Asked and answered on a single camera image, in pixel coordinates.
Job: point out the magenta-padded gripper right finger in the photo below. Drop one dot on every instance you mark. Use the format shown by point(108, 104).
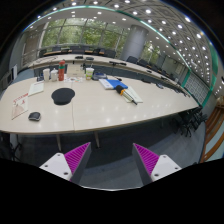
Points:
point(148, 160)

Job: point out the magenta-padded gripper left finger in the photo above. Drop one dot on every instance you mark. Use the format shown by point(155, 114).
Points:
point(75, 158)

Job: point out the black computer mouse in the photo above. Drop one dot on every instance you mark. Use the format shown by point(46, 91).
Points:
point(34, 116)

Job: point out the black mouse pad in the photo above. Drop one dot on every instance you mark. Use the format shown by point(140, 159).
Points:
point(62, 96)

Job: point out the dark office chairs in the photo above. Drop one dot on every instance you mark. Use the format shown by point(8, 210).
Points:
point(193, 116)

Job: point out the black yellow microphone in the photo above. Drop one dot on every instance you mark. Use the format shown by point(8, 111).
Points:
point(120, 90)

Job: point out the red-printed booklet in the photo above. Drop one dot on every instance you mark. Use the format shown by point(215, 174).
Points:
point(20, 106)

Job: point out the colourful sticker sheet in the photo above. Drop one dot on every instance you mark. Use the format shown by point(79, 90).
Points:
point(75, 79)

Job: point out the white paper booklet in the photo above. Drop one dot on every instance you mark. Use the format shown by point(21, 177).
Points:
point(36, 88)

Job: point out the blue book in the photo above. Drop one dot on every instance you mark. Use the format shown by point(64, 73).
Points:
point(115, 83)

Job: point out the black desk device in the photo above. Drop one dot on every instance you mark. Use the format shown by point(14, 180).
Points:
point(99, 76)

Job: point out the white lidded mug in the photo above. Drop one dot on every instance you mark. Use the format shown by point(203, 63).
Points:
point(54, 75)

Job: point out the green-printed paper cup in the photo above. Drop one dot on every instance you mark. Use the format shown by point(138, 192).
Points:
point(89, 74)

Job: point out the red thermos bottle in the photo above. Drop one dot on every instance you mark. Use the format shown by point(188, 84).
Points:
point(62, 71)

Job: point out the white paper cup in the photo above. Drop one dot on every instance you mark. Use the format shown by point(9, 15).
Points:
point(46, 75)

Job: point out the long curved conference table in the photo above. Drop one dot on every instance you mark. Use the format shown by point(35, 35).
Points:
point(100, 60)

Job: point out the round ceiling lights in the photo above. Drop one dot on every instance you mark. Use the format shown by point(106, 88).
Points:
point(148, 11)

